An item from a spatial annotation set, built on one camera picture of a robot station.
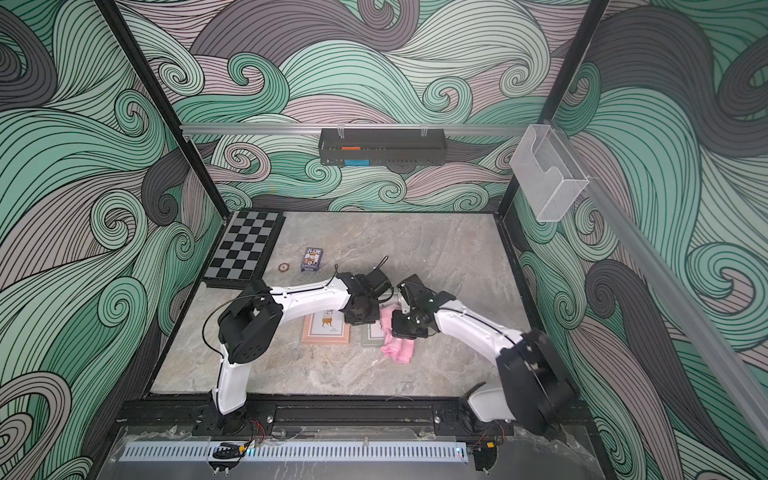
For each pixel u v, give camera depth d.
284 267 1.04
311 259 1.04
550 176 0.76
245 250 1.04
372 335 0.86
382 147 0.95
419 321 0.62
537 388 0.41
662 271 0.54
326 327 0.89
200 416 0.73
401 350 0.80
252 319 0.54
